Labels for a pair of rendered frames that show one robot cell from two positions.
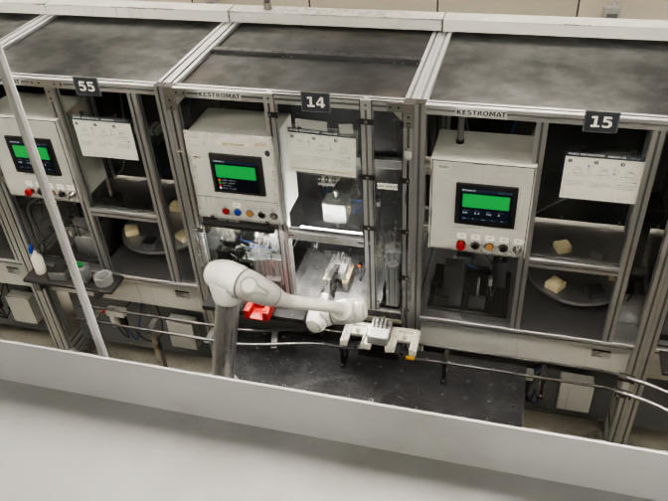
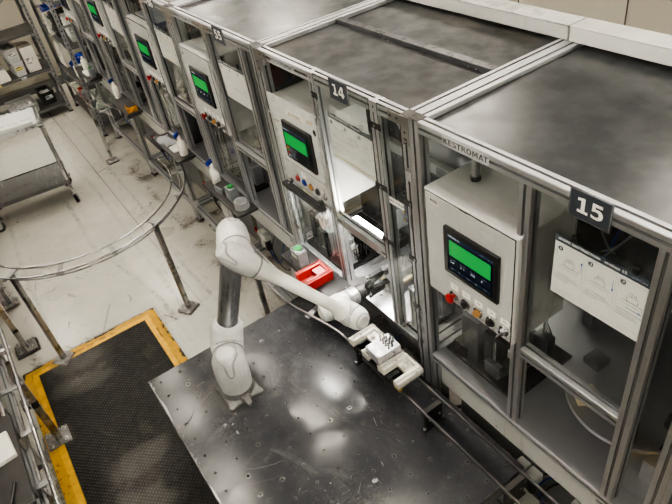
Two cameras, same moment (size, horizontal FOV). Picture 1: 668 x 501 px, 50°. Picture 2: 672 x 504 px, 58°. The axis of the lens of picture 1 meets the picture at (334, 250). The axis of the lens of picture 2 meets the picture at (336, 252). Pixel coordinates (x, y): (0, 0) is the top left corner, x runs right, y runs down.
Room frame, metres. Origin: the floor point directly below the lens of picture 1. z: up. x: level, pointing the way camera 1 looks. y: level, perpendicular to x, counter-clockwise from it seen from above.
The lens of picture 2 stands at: (1.08, -1.38, 2.94)
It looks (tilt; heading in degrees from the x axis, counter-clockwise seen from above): 38 degrees down; 45
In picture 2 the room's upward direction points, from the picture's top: 11 degrees counter-clockwise
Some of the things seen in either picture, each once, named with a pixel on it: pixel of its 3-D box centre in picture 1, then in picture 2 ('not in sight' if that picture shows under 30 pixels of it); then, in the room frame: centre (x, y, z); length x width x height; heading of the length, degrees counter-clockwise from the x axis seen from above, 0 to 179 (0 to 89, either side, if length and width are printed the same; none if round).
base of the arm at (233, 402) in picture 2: not in sight; (239, 389); (2.04, 0.37, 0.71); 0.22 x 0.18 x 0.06; 73
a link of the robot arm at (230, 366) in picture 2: not in sight; (230, 366); (2.05, 0.40, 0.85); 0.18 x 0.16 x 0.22; 54
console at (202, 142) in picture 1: (243, 166); (319, 140); (2.91, 0.40, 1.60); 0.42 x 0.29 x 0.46; 73
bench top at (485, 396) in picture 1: (351, 426); (314, 421); (2.11, -0.03, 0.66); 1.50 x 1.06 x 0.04; 73
